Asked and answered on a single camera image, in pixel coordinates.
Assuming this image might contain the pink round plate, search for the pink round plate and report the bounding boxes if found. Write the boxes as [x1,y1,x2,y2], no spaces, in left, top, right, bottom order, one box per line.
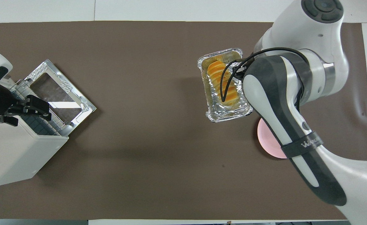
[257,117,289,159]

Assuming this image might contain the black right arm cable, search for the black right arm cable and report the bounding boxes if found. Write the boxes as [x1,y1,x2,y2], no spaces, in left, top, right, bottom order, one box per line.
[220,47,310,104]

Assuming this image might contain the glass oven door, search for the glass oven door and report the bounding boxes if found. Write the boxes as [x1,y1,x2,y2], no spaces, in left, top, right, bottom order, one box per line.
[23,59,97,137]

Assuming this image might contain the aluminium foil tray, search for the aluminium foil tray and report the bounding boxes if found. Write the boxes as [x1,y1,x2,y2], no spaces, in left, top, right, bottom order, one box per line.
[197,47,254,123]

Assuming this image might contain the sliced golden bread loaf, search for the sliced golden bread loaf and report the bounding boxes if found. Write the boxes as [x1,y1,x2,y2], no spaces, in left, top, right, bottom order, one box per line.
[207,61,241,108]

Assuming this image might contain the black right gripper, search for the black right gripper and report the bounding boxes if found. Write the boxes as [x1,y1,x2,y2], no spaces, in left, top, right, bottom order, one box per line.
[233,59,250,80]

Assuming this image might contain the white toaster oven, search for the white toaster oven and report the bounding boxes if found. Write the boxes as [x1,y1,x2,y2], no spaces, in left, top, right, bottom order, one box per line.
[0,78,69,188]

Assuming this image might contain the brown table mat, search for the brown table mat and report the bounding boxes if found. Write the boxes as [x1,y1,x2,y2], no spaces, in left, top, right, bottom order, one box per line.
[0,21,367,220]

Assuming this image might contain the metal oven wire rack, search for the metal oven wire rack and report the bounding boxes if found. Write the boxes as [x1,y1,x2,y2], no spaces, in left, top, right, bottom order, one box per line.
[15,80,70,137]

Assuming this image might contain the black right arm strap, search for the black right arm strap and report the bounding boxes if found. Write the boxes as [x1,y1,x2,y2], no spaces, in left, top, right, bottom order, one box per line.
[280,131,325,158]

